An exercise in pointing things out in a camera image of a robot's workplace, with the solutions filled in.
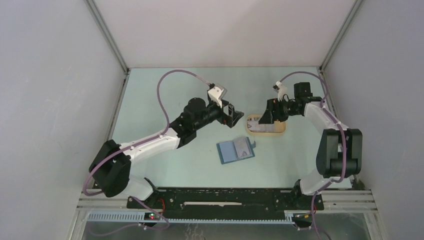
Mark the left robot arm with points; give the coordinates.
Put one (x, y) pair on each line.
(111, 168)

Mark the aluminium frame rail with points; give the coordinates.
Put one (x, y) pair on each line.
(279, 199)

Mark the beige oval tray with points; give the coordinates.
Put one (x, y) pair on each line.
(274, 130)

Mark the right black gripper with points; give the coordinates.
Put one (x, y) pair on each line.
(269, 116)

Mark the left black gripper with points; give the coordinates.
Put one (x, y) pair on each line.
(233, 116)

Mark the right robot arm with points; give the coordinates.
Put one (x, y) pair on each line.
(339, 153)

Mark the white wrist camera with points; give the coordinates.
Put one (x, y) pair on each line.
(216, 93)
(280, 89)

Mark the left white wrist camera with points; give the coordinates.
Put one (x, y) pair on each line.
(216, 93)

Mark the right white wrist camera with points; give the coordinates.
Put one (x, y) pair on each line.
(280, 89)

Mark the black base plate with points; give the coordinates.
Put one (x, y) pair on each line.
(205, 211)

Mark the blue card holder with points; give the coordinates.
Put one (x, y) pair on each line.
(236, 150)

